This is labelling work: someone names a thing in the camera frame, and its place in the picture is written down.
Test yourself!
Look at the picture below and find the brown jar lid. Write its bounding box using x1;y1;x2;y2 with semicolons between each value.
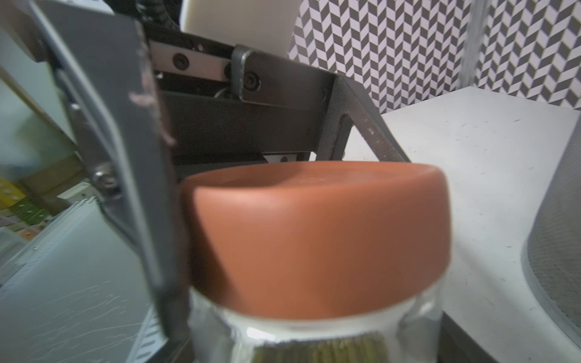
180;161;451;320

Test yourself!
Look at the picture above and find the grey mesh trash bin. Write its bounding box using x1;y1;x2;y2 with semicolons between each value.
522;123;580;346

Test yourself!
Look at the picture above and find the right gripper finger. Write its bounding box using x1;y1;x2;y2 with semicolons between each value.
30;1;190;342

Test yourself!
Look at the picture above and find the glass jar of mung beans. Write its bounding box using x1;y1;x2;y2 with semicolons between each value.
189;279;443;362

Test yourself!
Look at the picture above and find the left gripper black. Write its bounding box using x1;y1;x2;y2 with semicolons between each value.
103;0;412;180

